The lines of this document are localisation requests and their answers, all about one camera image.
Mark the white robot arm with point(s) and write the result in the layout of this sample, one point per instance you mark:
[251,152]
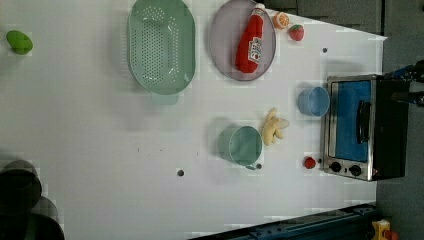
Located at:
[25,213]

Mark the green toy fruit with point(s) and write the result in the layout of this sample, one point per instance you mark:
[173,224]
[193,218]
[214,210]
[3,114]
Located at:
[20,43]

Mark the grey round plate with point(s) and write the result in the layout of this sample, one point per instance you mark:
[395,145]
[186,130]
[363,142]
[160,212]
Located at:
[225,32]

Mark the red plush ketchup bottle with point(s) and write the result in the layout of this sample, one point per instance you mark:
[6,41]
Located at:
[249,50]

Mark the green cup with handle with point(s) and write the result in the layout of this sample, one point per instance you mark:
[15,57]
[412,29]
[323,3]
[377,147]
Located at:
[241,145]

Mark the orange slice toy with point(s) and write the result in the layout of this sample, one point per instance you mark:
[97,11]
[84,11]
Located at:
[280,20]

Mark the green perforated colander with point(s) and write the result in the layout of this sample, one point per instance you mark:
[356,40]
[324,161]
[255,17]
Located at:
[161,45]

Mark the toaster oven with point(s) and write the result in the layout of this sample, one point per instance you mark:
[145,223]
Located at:
[365,134]

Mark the red strawberry toy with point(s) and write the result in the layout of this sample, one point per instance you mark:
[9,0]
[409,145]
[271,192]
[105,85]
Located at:
[296,32]

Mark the blue cup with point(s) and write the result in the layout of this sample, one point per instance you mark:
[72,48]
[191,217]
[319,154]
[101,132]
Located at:
[314,101]

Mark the small red tomato toy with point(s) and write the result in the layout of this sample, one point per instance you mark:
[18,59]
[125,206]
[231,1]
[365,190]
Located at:
[309,163]

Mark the plush peeled banana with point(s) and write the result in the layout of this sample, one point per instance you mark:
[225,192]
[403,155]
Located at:
[272,128]

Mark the blue metal frame rail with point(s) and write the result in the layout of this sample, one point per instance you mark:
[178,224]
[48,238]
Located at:
[350,223]

